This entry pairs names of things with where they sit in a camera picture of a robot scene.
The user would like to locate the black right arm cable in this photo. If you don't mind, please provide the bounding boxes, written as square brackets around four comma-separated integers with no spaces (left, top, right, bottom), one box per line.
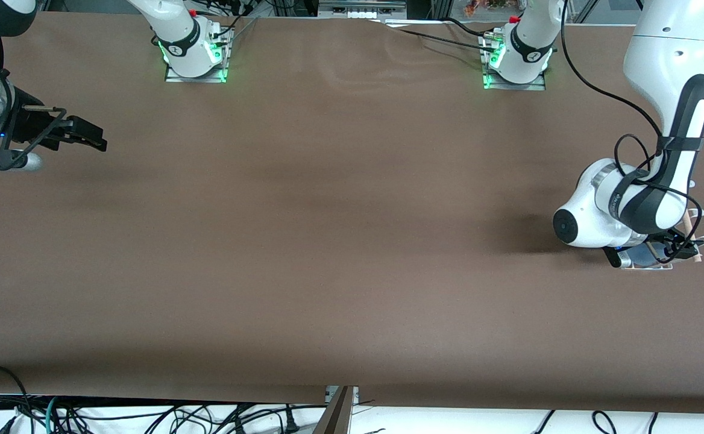
[0,36,68,171]

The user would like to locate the blue plastic cup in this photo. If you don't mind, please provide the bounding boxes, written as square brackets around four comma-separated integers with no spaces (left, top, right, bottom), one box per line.
[629,244,660,267]

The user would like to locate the white power strip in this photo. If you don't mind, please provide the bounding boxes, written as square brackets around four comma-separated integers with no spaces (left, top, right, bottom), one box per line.
[319,0,408,20]

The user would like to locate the green floor cable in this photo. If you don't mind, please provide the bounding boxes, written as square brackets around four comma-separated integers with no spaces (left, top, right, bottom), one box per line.
[45,396,66,434]

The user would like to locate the black looped floor cable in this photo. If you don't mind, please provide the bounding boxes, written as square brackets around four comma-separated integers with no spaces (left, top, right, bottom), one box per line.
[0,365,36,434]

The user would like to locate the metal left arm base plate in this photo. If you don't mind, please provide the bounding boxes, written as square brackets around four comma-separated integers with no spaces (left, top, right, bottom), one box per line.
[480,31,547,91]

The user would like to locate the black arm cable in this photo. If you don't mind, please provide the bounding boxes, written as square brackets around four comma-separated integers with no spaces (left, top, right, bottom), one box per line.
[560,0,703,266]
[0,36,68,171]

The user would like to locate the black cable on table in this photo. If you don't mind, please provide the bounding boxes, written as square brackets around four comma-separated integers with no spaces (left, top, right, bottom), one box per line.
[382,17,497,54]

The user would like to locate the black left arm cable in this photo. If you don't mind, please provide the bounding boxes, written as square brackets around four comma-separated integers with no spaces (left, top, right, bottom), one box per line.
[560,0,703,266]

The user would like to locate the black floor cable bundle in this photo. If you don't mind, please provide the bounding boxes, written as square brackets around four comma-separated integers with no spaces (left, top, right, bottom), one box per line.
[57,403,328,434]

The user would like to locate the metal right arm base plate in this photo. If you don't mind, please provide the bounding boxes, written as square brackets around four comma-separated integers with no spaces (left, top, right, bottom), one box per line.
[165,24,234,84]

